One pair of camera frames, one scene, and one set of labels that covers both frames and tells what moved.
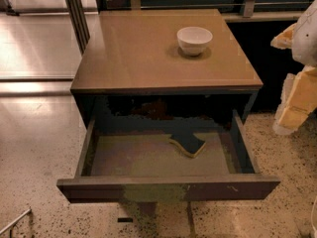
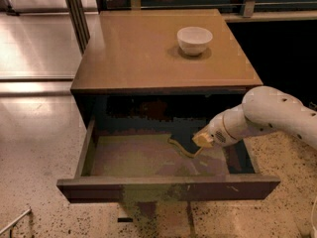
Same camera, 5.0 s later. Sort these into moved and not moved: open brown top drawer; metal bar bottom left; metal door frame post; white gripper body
Moved: white gripper body
Not moved: open brown top drawer; metal bar bottom left; metal door frame post
